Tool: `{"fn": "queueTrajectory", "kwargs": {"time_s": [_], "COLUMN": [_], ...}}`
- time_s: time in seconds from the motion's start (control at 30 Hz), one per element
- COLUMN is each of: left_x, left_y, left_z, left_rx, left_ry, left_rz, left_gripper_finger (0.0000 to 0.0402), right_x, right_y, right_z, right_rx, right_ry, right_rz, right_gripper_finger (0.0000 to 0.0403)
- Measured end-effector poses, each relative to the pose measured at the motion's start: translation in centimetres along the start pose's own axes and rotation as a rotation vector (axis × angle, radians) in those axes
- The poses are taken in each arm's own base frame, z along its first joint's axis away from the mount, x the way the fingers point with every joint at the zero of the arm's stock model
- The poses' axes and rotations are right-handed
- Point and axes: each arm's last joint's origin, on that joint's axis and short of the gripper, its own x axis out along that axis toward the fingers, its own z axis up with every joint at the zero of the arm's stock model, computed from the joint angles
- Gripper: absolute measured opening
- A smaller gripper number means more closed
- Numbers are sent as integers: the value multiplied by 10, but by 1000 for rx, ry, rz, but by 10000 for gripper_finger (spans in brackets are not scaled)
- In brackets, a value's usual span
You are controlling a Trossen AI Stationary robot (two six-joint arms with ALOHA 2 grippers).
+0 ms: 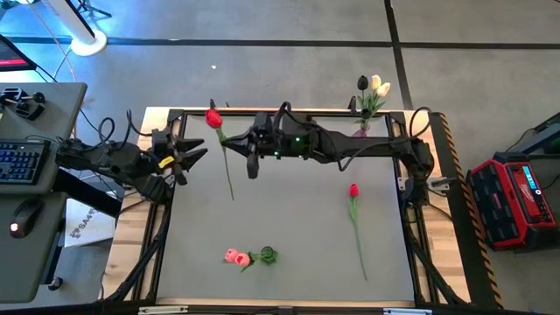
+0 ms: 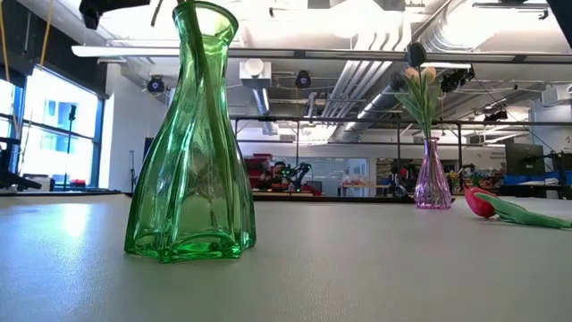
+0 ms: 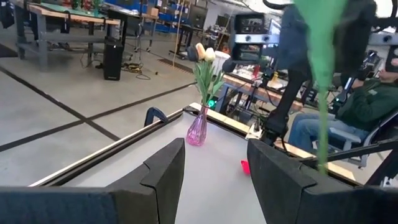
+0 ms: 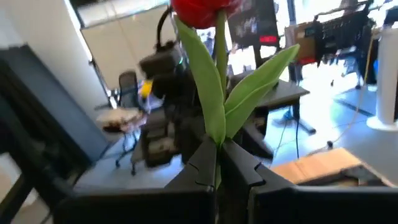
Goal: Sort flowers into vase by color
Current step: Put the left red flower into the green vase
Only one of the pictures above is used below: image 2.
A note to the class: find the cream artificial tulip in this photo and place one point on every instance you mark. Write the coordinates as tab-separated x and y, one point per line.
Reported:
411	73
429	74

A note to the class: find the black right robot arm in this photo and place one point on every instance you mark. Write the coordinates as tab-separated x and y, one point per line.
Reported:
564	18

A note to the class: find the green glass vase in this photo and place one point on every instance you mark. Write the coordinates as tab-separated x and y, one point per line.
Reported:
192	214

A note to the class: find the pink glass vase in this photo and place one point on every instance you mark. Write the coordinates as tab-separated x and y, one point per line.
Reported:
432	188

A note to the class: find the black ceiling spotlight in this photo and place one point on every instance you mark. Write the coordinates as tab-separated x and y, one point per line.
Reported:
155	85
456	79
303	79

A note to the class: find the white ceiling box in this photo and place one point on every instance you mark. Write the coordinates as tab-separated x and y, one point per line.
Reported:
254	71

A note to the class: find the person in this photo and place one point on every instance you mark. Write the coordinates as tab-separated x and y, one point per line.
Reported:
279	172

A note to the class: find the green lit background robot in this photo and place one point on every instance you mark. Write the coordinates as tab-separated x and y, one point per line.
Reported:
299	172

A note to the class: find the red artificial tulip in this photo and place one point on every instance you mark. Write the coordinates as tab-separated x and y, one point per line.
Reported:
480	203

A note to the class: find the dark computer monitor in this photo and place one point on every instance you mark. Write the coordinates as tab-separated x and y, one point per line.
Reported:
525	158

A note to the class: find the silver ceiling duct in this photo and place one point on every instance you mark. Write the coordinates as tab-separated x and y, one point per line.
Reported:
357	89

